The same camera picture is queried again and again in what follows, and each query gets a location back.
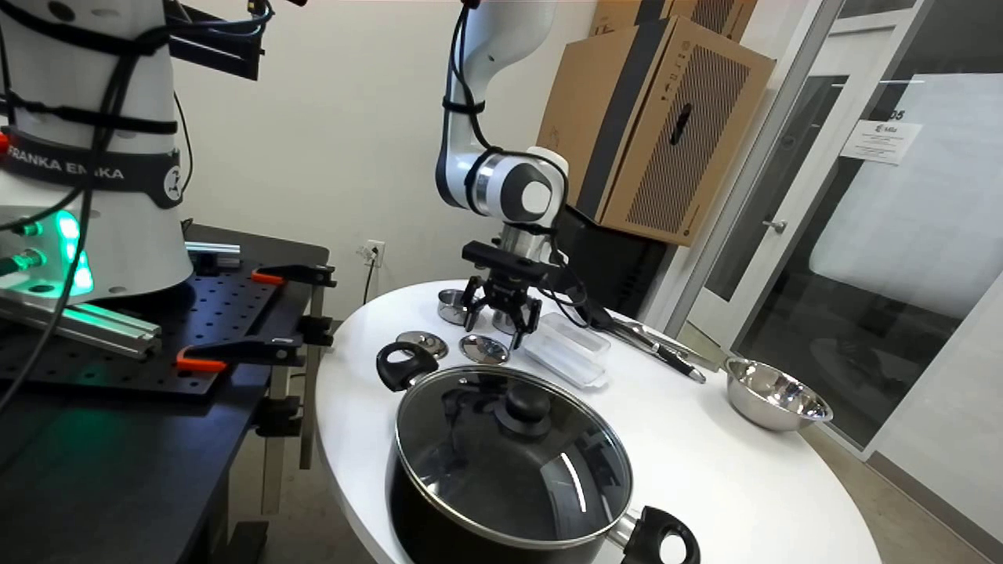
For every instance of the glass lid with black knob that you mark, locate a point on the glass lid with black knob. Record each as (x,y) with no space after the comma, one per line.
(490,471)

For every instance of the white wall outlet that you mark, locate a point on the white wall outlet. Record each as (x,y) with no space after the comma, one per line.
(374,250)

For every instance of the black perforated mounting bench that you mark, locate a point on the black perforated mounting bench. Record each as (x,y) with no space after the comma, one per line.
(114,450)

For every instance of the glass door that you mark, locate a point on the glass door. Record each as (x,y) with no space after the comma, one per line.
(835,314)

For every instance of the black cabinet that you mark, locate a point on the black cabinet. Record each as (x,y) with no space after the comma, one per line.
(615,267)

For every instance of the large cardboard box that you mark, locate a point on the large cardboard box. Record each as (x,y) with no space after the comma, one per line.
(652,134)

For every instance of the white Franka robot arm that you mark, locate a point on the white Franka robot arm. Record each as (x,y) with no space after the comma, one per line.
(94,219)

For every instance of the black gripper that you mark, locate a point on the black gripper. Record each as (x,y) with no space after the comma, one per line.
(512,287)

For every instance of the black steel tongs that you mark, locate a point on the black steel tongs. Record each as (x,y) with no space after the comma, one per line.
(597,314)

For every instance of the small cardboard box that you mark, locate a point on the small cardboard box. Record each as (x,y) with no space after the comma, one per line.
(722,12)

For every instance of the clear plastic container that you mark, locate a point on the clear plastic container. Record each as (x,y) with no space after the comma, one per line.
(565,360)

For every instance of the aluminium extrusion rail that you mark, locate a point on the aluminium extrusion rail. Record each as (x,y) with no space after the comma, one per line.
(82,321)

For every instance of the silver metal bowl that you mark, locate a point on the silver metal bowl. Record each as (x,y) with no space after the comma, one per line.
(776,396)

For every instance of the white frosted panel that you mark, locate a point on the white frosted panel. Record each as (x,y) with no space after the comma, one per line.
(920,198)

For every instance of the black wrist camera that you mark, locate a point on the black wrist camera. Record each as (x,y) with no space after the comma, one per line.
(507,258)

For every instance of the silver metal utensil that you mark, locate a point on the silver metal utensil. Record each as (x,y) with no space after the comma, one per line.
(664,339)

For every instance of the steel pot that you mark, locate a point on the steel pot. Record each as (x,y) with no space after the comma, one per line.
(485,353)

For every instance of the small steel pot lid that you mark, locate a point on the small steel pot lid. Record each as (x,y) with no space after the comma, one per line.
(422,342)

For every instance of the black camera mount box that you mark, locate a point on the black camera mount box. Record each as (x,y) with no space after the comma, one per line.
(215,40)

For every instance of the white paper sign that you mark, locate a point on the white paper sign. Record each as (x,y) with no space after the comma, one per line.
(883,137)

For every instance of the large black cooking pot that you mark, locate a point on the large black cooking pot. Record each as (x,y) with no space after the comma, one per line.
(419,522)

